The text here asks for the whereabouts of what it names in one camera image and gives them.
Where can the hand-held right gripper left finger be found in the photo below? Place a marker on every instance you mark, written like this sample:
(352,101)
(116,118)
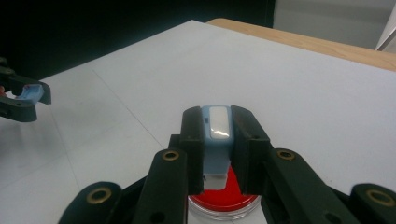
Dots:
(194,155)

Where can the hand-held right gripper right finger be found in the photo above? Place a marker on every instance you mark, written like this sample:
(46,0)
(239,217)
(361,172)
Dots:
(249,149)

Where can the light blue stamp cap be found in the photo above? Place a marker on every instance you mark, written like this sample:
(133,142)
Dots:
(31,93)

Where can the blue and white stamp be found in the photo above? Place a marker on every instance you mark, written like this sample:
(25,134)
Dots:
(218,149)

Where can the round red ink pad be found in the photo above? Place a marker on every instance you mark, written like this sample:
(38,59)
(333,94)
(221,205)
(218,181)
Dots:
(224,200)

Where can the wooden table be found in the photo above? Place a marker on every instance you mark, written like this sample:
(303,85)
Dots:
(327,46)

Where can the white desk frame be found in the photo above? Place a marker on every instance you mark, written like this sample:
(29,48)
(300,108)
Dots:
(389,34)

